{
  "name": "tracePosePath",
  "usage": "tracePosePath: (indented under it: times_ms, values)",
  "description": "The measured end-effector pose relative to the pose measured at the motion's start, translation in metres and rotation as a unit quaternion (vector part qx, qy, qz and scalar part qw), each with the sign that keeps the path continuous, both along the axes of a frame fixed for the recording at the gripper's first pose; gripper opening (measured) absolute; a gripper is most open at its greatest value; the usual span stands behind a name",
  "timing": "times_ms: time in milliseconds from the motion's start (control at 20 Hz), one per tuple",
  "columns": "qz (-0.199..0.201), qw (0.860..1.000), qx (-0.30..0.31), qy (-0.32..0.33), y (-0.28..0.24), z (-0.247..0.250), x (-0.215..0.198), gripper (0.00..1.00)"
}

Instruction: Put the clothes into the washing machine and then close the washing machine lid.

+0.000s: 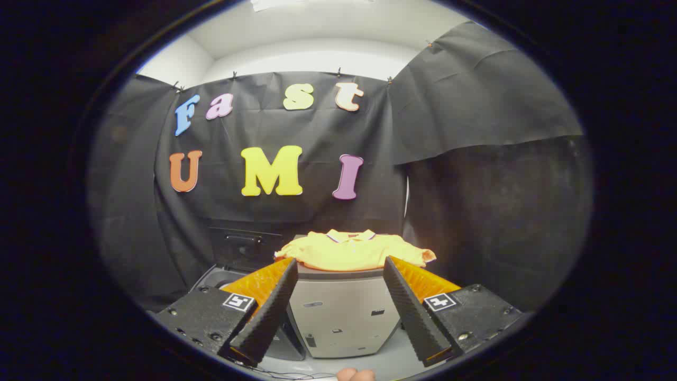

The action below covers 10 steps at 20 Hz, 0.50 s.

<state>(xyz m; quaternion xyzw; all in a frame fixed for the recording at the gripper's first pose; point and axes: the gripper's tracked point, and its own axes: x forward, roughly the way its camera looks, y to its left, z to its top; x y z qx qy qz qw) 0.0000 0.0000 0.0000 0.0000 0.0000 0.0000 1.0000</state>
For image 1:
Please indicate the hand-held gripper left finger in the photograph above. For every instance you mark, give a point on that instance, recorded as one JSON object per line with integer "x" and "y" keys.
{"x": 270, "y": 312}

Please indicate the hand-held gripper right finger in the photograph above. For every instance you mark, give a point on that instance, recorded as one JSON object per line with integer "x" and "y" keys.
{"x": 410, "y": 312}

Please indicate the yellow polo shirt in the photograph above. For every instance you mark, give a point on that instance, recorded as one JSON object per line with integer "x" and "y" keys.
{"x": 349, "y": 251}

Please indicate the black backdrop cloth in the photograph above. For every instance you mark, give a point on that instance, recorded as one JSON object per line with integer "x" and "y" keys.
{"x": 317, "y": 129}

